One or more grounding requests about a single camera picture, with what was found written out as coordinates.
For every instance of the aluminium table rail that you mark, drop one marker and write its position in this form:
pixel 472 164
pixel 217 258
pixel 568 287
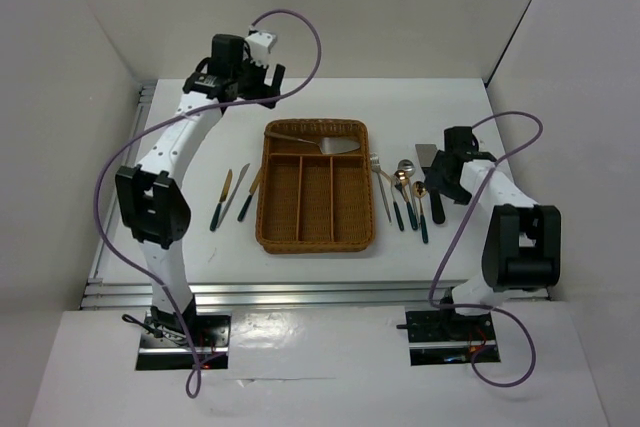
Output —
pixel 99 296

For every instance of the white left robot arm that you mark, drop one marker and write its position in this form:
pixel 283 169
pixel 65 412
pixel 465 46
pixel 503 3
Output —
pixel 151 203

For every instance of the silver table knife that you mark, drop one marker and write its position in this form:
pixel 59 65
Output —
pixel 231 197

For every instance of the brown wicker cutlery tray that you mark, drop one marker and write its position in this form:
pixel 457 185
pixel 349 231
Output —
pixel 310 203

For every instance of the silver spoon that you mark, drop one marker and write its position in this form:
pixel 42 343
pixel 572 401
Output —
pixel 407 166

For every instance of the gold knife green handle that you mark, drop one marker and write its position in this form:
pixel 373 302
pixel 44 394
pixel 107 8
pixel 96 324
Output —
pixel 222 198
pixel 253 187

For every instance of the silver fork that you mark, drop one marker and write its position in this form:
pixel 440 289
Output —
pixel 376 168

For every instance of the silver cake server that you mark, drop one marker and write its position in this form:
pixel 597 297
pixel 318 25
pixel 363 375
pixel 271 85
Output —
pixel 326 145

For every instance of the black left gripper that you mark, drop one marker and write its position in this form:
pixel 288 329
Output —
pixel 264 91

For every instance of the black handled metal spatula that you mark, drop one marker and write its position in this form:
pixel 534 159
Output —
pixel 426 154

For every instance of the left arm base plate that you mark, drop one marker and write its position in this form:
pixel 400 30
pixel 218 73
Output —
pixel 162 349

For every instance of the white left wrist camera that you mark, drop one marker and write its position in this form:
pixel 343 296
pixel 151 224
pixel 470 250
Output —
pixel 260 44

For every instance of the gold spoon green handle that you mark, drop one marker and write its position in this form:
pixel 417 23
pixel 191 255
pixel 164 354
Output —
pixel 401 183
pixel 419 190

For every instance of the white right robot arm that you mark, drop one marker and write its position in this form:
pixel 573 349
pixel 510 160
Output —
pixel 522 250

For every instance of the gold fork green handle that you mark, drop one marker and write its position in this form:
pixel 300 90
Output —
pixel 398 215

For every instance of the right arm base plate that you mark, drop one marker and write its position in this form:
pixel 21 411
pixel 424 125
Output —
pixel 439 337

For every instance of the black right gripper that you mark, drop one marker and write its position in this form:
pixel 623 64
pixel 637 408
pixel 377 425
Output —
pixel 435 179

